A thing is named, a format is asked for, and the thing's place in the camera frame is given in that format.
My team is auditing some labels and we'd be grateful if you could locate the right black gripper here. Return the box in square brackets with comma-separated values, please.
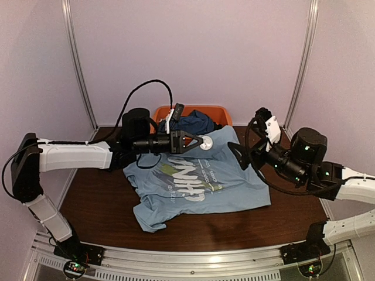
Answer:
[227, 124, 307, 185]

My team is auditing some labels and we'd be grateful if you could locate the painted round brooch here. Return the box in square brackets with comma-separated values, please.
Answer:
[200, 135, 213, 150]

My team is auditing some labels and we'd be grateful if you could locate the light blue printed t-shirt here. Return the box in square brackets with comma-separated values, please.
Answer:
[124, 126, 271, 233]

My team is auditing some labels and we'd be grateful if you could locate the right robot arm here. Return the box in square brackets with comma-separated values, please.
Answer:
[228, 128, 374, 259]

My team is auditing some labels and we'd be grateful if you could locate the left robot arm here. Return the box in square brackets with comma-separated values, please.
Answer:
[5, 108, 204, 260]

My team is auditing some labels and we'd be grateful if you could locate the dark blue garment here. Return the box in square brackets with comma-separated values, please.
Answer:
[169, 110, 223, 135]

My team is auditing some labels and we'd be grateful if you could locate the orange plastic basin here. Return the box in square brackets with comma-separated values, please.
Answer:
[152, 105, 233, 126]

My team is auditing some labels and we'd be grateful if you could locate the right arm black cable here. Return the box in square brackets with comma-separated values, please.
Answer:
[245, 116, 340, 196]

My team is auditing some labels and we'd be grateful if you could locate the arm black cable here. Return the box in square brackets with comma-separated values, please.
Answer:
[114, 79, 174, 129]
[245, 116, 340, 196]

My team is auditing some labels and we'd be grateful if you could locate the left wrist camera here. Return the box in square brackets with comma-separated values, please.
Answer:
[165, 103, 185, 134]

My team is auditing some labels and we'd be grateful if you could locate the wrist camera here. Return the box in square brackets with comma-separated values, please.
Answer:
[255, 107, 281, 152]
[165, 103, 185, 134]

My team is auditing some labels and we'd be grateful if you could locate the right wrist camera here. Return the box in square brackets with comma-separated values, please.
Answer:
[255, 107, 281, 152]

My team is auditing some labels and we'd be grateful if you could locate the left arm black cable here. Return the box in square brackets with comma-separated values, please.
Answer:
[114, 79, 174, 129]

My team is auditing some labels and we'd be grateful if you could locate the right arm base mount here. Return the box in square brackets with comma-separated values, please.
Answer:
[279, 241, 330, 265]

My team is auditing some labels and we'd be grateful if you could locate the aluminium front rail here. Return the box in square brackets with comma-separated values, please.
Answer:
[21, 232, 364, 280]

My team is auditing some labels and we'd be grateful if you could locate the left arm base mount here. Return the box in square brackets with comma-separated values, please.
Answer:
[53, 237, 105, 266]

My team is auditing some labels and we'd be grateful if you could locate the right aluminium corner post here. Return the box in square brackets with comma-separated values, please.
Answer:
[284, 0, 319, 132]

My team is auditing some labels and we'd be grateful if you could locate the aluminium corner post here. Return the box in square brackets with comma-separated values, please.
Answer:
[284, 0, 319, 132]
[62, 0, 98, 131]

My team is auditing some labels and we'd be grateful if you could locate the left aluminium corner post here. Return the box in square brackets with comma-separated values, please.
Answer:
[62, 0, 98, 131]

